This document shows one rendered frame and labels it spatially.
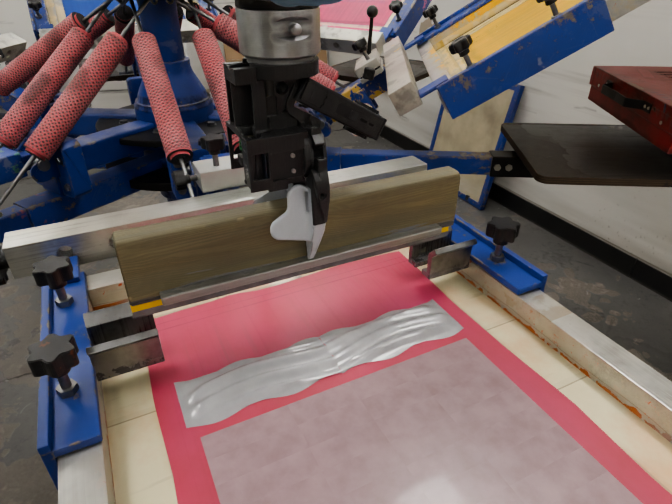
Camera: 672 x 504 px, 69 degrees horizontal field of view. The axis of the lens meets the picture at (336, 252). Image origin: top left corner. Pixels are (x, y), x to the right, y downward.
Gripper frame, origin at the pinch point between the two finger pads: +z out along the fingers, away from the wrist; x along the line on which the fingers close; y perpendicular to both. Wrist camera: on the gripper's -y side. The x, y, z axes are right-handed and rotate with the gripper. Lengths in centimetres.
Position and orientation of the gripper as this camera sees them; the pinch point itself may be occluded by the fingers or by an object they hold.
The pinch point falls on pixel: (307, 237)
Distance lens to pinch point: 57.3
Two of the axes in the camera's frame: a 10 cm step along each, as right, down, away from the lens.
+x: 4.4, 4.7, -7.6
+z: 0.0, 8.5, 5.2
